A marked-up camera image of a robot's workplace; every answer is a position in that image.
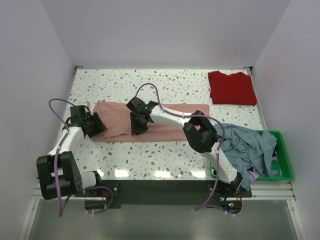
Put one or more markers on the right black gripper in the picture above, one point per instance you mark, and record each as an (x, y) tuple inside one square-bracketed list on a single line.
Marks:
[(139, 129)]

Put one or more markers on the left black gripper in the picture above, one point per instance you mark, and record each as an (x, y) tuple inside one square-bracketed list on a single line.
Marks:
[(99, 127)]

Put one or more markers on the pink t shirt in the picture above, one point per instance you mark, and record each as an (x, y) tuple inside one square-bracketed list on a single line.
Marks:
[(116, 117)]

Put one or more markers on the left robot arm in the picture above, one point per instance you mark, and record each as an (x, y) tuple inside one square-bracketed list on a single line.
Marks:
[(59, 166)]

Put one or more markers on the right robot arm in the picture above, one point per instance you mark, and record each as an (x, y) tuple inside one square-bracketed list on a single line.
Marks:
[(200, 134)]

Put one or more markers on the folded red t shirt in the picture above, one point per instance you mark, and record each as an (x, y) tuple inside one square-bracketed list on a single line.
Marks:
[(233, 89)]

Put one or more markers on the blue grey t shirt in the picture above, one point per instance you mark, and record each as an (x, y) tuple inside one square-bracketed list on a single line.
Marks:
[(247, 150)]

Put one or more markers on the lavender garment in bin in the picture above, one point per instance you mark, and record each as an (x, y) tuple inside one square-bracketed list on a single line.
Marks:
[(252, 175)]

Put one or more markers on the green plastic bin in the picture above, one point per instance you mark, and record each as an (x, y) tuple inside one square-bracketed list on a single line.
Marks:
[(280, 160)]

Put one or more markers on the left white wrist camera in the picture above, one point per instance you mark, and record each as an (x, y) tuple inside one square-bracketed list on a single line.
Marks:
[(86, 103)]

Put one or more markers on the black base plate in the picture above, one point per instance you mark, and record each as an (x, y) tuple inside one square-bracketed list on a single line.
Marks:
[(148, 192)]

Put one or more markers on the aluminium frame rail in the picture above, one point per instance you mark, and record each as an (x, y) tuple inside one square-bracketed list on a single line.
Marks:
[(270, 214)]

